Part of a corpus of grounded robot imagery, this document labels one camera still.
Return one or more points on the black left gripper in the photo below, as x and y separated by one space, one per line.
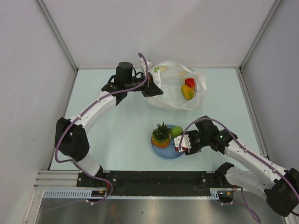
150 88

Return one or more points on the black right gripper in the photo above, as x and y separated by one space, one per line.
194 149

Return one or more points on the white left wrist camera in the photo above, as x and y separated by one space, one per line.
147 63

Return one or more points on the orange fake pineapple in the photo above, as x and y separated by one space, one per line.
161 136

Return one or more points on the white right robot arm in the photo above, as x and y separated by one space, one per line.
277 185

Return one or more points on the red fake pepper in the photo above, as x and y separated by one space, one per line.
180 149

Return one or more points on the aluminium frame rail front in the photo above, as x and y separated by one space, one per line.
56 179

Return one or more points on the green fake apple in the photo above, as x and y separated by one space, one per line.
176 131

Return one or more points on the white slotted cable duct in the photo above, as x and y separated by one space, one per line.
96 194

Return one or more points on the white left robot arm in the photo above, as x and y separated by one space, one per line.
71 134

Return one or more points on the red fake strawberry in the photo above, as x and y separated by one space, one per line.
191 83

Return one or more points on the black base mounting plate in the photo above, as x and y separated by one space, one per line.
166 183

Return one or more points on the yellow fake fruit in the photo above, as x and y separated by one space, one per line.
188 93

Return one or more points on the blue plastic plate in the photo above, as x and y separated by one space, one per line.
168 152

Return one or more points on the white plastic bag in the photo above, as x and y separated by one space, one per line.
169 76

